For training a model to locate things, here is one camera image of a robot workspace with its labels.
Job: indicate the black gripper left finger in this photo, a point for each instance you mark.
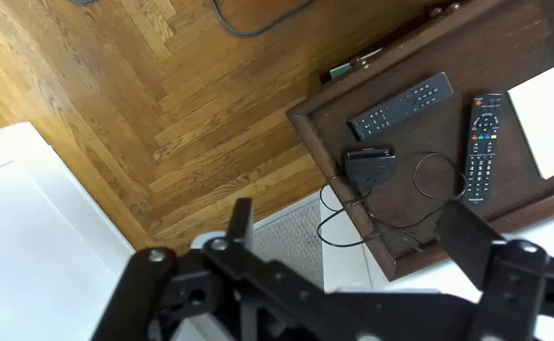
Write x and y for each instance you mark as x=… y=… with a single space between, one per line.
x=155 y=284

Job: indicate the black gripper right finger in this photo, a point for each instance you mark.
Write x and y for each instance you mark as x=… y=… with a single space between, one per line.
x=508 y=284

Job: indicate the black clock radio appliance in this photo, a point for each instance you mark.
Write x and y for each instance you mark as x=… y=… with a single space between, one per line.
x=369 y=167

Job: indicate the slim black remote coloured buttons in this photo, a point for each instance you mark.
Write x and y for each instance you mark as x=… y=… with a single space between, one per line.
x=483 y=157

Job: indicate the grey mesh grille panel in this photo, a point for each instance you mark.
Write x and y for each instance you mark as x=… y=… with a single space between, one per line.
x=290 y=239

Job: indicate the white paper notepad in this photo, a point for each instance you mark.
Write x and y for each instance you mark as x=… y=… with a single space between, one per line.
x=549 y=106

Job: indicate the wide grey remote control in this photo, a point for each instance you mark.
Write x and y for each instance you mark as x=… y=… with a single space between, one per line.
x=403 y=104

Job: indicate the dark wooden side table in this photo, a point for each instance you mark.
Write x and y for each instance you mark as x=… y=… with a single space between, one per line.
x=511 y=38

